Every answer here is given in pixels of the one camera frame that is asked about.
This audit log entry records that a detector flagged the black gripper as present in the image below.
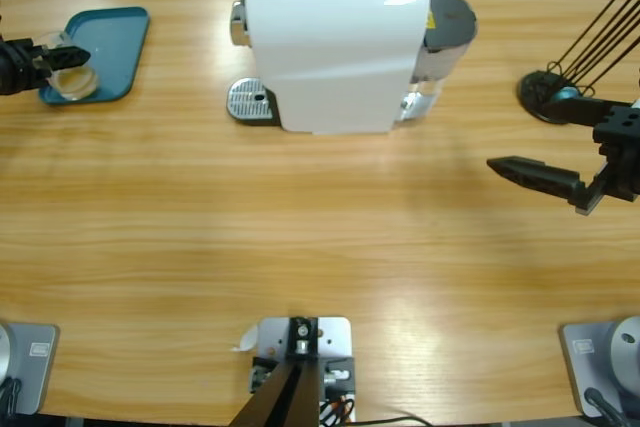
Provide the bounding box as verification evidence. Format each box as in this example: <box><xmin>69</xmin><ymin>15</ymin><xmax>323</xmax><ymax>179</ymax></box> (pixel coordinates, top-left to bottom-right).
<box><xmin>0</xmin><ymin>37</ymin><xmax>92</xmax><ymax>97</ymax></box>
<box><xmin>486</xmin><ymin>95</ymin><xmax>640</xmax><ymax>216</ymax></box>

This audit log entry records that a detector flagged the clear drinking glass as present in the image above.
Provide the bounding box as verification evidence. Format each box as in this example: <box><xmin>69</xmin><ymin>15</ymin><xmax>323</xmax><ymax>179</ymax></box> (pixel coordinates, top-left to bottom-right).
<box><xmin>32</xmin><ymin>29</ymin><xmax>101</xmax><ymax>101</ymax></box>

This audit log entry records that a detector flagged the white capsule coffee machine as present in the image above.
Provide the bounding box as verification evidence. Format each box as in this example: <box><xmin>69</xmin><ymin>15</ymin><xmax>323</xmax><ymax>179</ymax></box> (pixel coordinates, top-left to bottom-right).
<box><xmin>227</xmin><ymin>0</ymin><xmax>432</xmax><ymax>137</ymax></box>

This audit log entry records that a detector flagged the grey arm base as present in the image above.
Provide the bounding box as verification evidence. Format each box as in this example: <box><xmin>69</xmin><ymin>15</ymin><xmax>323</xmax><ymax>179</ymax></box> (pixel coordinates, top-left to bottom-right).
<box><xmin>558</xmin><ymin>315</ymin><xmax>640</xmax><ymax>419</ymax></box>
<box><xmin>0</xmin><ymin>321</ymin><xmax>61</xmax><ymax>417</ymax></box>

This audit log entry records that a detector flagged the teal plastic tray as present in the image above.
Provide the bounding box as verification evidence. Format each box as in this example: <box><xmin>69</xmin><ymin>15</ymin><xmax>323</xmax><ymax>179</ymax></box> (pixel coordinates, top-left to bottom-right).
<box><xmin>38</xmin><ymin>6</ymin><xmax>151</xmax><ymax>106</ymax></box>

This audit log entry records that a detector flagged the black capsule stand with rods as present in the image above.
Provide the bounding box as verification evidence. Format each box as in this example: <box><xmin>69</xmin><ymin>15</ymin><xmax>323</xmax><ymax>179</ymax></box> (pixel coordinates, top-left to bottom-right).
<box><xmin>517</xmin><ymin>0</ymin><xmax>640</xmax><ymax>126</ymax></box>

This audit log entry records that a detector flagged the clear water tank dark lid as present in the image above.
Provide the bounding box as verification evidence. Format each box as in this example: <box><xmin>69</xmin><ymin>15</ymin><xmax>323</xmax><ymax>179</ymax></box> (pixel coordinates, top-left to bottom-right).
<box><xmin>399</xmin><ymin>0</ymin><xmax>479</xmax><ymax>122</ymax></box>

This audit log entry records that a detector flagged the metal drip tray grate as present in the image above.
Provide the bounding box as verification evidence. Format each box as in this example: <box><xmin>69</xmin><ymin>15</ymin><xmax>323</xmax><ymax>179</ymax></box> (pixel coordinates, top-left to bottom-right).
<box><xmin>226</xmin><ymin>76</ymin><xmax>282</xmax><ymax>127</ymax></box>

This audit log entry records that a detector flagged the white paper tag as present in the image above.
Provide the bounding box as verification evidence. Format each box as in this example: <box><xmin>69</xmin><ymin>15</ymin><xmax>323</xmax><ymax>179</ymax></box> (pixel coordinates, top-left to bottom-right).
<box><xmin>230</xmin><ymin>324</ymin><xmax>260</xmax><ymax>353</ymax></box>

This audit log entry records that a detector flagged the black base cable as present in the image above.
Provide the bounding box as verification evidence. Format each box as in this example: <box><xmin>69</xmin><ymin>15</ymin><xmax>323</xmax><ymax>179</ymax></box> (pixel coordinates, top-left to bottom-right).
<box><xmin>583</xmin><ymin>386</ymin><xmax>630</xmax><ymax>427</ymax></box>
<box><xmin>0</xmin><ymin>377</ymin><xmax>24</xmax><ymax>417</ymax></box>

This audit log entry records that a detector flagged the white mount block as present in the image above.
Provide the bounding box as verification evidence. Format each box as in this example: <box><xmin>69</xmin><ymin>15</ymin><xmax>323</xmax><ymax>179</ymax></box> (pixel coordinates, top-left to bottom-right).
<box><xmin>249</xmin><ymin>315</ymin><xmax>357</xmax><ymax>423</ymax></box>

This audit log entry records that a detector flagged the thin black cable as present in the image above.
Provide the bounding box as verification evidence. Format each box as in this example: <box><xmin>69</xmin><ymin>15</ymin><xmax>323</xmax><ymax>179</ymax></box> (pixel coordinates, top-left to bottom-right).
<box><xmin>352</xmin><ymin>414</ymin><xmax>436</xmax><ymax>427</ymax></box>

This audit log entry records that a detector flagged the orange black wire bundle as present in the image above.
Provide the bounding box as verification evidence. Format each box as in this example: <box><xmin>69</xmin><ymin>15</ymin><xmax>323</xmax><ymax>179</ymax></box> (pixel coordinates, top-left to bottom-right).
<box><xmin>318</xmin><ymin>393</ymin><xmax>357</xmax><ymax>426</ymax></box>

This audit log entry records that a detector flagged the dark camera post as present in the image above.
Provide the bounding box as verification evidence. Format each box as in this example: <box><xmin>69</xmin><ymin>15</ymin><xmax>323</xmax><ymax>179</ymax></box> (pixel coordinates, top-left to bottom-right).
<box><xmin>230</xmin><ymin>315</ymin><xmax>322</xmax><ymax>427</ymax></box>

